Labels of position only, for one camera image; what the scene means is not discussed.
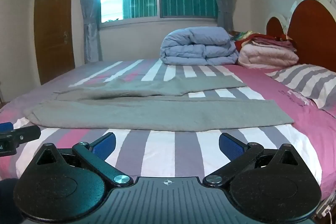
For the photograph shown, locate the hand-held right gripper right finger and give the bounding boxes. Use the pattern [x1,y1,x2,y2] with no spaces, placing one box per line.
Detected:
[203,132,300,187]

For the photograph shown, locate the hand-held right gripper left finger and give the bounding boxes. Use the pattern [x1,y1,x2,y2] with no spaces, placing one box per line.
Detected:
[36,132,132,187]

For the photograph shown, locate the grey pants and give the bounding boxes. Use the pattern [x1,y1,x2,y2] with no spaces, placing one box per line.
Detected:
[23,74,295,132]

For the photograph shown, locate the bed with striped sheet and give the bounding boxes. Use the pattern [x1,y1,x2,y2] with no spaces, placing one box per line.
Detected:
[0,57,336,195]

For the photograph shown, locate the folded pink blanket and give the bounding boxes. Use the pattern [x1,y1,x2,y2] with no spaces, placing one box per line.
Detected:
[237,43,300,69]

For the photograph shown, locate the striped pillow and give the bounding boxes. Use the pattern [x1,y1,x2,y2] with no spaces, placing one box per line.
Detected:
[271,64,336,118]

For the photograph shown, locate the folded blue duvet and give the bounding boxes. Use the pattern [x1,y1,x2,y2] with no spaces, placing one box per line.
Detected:
[160,26,240,66]

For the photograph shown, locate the brown wooden door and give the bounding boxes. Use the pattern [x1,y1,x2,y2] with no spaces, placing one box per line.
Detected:
[34,0,77,86]

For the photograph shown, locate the stack of folded red clothes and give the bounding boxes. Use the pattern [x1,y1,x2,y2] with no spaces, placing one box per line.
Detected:
[229,30,298,53]

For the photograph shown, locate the wooden headboard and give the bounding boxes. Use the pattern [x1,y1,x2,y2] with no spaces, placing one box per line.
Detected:
[266,0,336,73]

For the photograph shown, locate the white plug with cable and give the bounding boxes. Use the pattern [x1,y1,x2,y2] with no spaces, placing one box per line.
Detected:
[314,191,336,220]

